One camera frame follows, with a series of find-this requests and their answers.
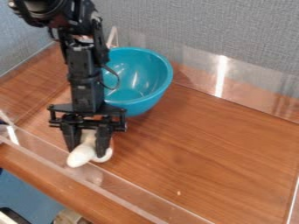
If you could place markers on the clear acrylic barrier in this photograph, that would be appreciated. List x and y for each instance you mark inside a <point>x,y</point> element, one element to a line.
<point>253,86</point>
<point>88,189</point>

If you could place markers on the brown toy mushroom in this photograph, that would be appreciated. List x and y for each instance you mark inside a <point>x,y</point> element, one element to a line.
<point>84,151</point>

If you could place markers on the clear acrylic front barrier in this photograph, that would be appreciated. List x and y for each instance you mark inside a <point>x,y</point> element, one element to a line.
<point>88,189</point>

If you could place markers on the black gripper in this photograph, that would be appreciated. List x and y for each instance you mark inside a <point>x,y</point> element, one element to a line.
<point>71,122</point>

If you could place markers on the blue plastic bowl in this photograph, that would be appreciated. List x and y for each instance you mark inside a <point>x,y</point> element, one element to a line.
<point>144,76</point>

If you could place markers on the clear acrylic back barrier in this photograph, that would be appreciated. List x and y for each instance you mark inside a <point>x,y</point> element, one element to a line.
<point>253,86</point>

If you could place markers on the clear acrylic corner bracket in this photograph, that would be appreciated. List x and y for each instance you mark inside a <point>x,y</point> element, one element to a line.
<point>112,38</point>

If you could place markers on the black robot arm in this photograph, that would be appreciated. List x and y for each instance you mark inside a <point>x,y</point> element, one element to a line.
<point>74,24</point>

